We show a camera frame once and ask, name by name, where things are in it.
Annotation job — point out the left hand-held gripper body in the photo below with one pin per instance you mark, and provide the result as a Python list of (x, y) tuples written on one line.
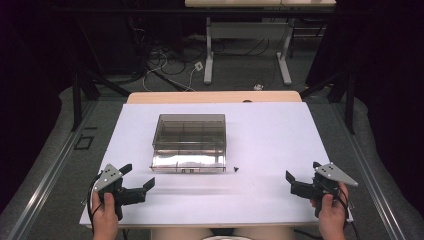
[(107, 176)]

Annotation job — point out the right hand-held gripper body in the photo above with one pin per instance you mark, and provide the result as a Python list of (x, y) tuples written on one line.
[(331, 175)]

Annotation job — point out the person's left hand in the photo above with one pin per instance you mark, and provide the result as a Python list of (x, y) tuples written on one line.
[(105, 220)]

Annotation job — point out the person's right hand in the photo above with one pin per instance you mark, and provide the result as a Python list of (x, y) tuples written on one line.
[(333, 220)]

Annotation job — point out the white table sheet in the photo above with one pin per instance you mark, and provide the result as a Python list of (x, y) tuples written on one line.
[(266, 143)]

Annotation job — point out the clear grey plastic compartment box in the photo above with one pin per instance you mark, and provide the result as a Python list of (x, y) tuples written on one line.
[(190, 143)]

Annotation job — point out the black metal stand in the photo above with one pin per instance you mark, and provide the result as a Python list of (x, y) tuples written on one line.
[(80, 96), (348, 100)]

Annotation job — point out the small white floor object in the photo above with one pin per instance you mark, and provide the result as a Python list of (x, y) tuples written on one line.
[(258, 87)]

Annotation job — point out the wooden table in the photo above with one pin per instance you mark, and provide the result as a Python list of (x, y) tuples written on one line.
[(213, 97)]

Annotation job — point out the white power plug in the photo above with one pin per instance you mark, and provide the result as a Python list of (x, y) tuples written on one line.
[(198, 66)]

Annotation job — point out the aluminium floor rail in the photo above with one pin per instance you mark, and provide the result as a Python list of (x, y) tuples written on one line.
[(370, 176), (50, 173)]

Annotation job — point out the black floor tape frame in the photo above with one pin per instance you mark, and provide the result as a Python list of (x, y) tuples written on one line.
[(83, 142)]

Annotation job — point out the white metal frame desk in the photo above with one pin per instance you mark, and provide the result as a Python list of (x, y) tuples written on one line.
[(246, 30)]

